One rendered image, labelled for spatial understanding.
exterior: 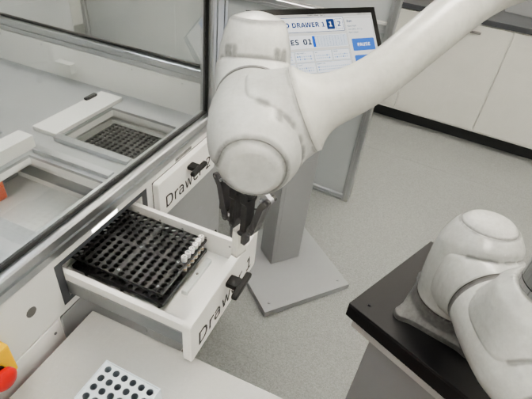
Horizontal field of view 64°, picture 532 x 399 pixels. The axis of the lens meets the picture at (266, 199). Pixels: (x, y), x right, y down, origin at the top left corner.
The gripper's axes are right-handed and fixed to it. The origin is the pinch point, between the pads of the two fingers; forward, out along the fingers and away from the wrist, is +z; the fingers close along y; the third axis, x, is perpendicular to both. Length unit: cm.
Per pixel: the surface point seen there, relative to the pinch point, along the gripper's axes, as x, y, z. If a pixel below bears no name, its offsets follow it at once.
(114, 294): 19.4, 14.2, 10.1
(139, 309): 18.2, 8.5, 10.9
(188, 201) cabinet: -21.9, 36.9, 23.5
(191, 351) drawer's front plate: 16.9, -3.8, 14.0
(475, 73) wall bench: -289, 18, 45
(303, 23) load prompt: -82, 43, -17
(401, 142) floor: -253, 43, 99
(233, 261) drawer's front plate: 0.1, 1.1, 6.7
